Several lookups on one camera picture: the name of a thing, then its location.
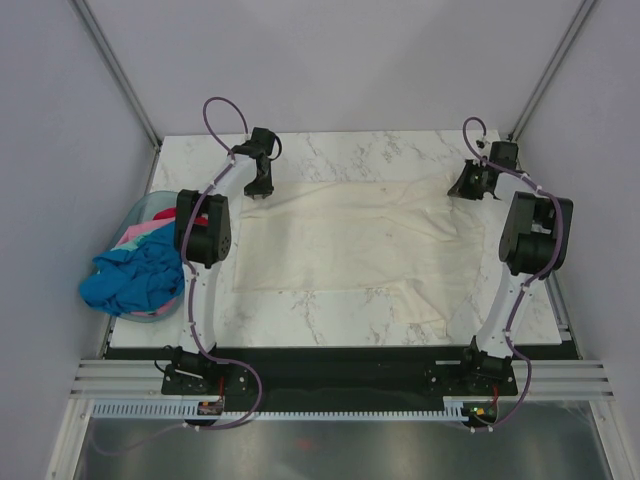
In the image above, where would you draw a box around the cream white t-shirt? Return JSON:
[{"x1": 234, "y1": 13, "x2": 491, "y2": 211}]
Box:
[{"x1": 234, "y1": 175, "x2": 485, "y2": 338}]

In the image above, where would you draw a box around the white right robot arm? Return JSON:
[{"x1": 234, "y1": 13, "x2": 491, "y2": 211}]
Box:
[{"x1": 447, "y1": 141, "x2": 573, "y2": 395}]

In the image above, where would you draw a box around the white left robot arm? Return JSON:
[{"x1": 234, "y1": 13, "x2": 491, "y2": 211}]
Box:
[{"x1": 174, "y1": 127, "x2": 282, "y2": 353}]

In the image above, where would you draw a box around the red t-shirt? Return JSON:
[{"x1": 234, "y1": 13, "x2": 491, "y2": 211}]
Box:
[{"x1": 153, "y1": 207, "x2": 208, "y2": 226}]

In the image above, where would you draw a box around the clear teal-rimmed plastic basket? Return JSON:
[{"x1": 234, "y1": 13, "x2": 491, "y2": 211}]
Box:
[{"x1": 107, "y1": 191, "x2": 184, "y2": 323}]

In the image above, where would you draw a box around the pink t-shirt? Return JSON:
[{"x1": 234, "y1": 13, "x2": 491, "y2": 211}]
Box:
[{"x1": 113, "y1": 219, "x2": 174, "y2": 251}]

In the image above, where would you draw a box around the blue t-shirt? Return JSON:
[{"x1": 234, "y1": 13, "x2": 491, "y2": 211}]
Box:
[{"x1": 79, "y1": 222, "x2": 184, "y2": 316}]

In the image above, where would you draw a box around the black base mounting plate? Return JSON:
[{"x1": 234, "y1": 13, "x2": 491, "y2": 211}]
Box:
[{"x1": 160, "y1": 344, "x2": 517, "y2": 414}]

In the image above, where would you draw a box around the right aluminium corner post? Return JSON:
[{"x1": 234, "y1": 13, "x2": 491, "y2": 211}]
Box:
[{"x1": 506, "y1": 0, "x2": 600, "y2": 142}]

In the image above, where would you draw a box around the aluminium corner post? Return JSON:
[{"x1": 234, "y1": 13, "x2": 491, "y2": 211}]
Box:
[
  {"x1": 506, "y1": 0, "x2": 600, "y2": 142},
  {"x1": 69, "y1": 0, "x2": 162, "y2": 153}
]

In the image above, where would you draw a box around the left aluminium corner post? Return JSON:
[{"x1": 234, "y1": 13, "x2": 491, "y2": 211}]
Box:
[{"x1": 69, "y1": 0, "x2": 162, "y2": 153}]

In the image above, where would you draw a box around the white slotted cable duct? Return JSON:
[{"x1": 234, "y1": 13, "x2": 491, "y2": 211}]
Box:
[{"x1": 92, "y1": 399, "x2": 467, "y2": 421}]

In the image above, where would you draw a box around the aluminium frame rail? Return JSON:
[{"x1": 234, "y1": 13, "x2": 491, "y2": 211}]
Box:
[{"x1": 70, "y1": 360, "x2": 614, "y2": 400}]

